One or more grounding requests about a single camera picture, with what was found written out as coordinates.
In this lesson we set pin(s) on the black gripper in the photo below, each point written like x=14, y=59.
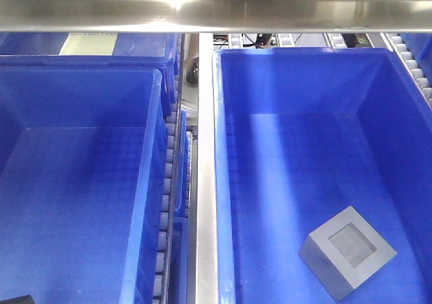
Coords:
x=25, y=299

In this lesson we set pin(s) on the gray square hollow base block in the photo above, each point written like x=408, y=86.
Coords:
x=344, y=252

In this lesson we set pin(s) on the blue bin rear left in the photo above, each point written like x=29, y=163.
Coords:
x=154, y=50

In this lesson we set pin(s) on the blue target bin right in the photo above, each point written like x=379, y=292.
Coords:
x=300, y=135

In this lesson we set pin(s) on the white roller conveyor track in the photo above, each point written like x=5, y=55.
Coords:
x=170, y=187

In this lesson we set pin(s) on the steel shelf beam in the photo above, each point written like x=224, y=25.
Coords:
x=216, y=15

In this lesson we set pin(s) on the steel divider rail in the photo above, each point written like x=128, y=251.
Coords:
x=206, y=274

